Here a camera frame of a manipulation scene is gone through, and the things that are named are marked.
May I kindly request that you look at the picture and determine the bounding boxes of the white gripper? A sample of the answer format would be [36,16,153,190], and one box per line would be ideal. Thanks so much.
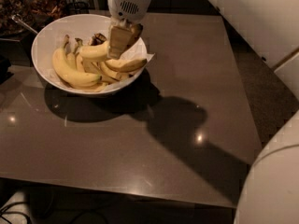
[107,0,151,59]

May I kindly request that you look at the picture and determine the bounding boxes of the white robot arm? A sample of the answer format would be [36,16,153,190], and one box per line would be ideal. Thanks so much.
[150,0,299,224]

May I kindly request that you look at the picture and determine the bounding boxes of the white ceramic bowl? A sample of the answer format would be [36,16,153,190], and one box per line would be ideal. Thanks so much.
[31,13,149,98]

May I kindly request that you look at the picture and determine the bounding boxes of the white paper bowl liner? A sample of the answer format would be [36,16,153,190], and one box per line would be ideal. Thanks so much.
[44,33,151,95]

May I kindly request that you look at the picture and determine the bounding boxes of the left curved yellow banana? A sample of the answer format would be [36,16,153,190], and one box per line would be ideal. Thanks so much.
[52,35,102,87]

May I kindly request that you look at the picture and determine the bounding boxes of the glass jar with snacks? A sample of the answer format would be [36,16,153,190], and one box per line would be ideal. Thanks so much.
[0,0,66,37]

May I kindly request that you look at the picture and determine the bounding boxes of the black wire basket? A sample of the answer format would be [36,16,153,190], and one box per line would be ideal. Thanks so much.
[66,2,89,15]

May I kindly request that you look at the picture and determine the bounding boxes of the metal spoon handle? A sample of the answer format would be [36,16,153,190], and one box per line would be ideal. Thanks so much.
[11,14,38,35]

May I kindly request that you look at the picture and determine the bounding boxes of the black floor cables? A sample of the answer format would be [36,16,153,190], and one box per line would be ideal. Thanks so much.
[0,203,110,224]

